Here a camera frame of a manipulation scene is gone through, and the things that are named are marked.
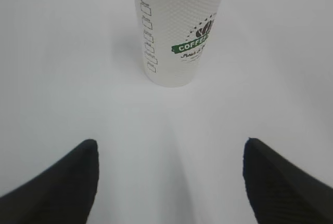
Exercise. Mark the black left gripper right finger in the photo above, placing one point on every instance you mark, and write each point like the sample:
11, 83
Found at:
280, 192

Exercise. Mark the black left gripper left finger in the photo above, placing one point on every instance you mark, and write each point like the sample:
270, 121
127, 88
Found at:
64, 193

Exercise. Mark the white paper coffee cup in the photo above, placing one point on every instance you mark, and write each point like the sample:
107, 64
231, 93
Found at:
173, 34

